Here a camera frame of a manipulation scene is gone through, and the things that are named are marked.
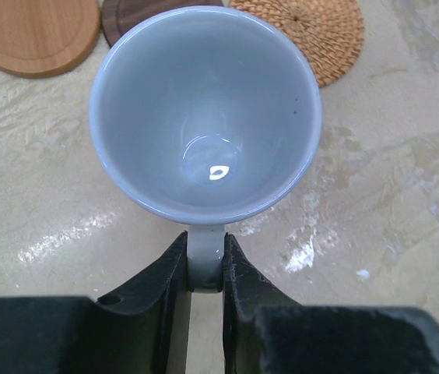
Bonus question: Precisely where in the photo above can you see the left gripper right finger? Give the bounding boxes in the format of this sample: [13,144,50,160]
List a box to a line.
[223,235,439,373]

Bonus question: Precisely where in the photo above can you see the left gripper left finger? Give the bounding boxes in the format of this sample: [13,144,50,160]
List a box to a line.
[0,234,191,373]

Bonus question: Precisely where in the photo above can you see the light blue cup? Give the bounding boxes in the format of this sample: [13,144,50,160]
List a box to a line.
[88,6,322,292]

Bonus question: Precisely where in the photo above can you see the small woven rattan coaster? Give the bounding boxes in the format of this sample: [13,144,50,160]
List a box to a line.
[229,0,365,87]

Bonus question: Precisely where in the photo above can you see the dark walnut coaster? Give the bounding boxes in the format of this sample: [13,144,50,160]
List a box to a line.
[101,0,223,47]

